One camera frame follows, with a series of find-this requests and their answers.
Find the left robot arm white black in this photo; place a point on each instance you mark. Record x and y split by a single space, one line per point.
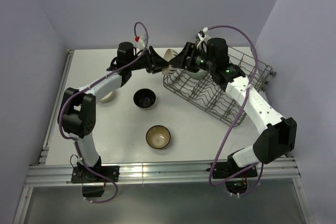
77 115

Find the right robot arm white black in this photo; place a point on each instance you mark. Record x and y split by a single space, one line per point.
277 134

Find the aluminium rail frame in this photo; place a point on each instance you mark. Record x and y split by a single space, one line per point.
169 185

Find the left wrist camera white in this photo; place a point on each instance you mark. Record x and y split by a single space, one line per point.
141 41

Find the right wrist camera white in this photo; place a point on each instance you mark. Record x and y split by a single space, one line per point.
202 36

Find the plain white bowl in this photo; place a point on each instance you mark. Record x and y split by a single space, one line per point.
107 98

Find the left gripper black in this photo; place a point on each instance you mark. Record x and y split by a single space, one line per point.
155 64

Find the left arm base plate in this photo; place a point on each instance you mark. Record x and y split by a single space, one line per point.
113 172

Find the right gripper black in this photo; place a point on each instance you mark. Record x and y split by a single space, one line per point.
181 61

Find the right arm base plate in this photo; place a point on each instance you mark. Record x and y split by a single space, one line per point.
228 168

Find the light green bowl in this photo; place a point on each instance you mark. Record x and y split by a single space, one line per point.
197 75

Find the brown beige bowl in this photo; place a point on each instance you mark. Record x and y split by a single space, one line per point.
158 137

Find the black glossy bowl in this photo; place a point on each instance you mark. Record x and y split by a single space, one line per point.
144 99

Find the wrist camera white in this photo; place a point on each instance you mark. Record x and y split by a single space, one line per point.
141 41
202 36

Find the grey wire dish rack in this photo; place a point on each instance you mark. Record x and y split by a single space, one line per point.
208 96

